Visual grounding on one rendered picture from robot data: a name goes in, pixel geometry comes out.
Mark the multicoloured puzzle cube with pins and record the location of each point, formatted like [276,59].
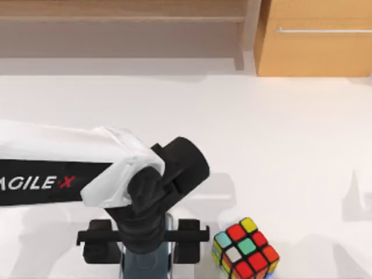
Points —
[247,250]

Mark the wooden open shelf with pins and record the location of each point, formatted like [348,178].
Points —
[122,26]

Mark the wooden cupboard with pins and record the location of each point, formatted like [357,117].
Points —
[261,43]

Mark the wooden drawer front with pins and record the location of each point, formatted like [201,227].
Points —
[319,52]

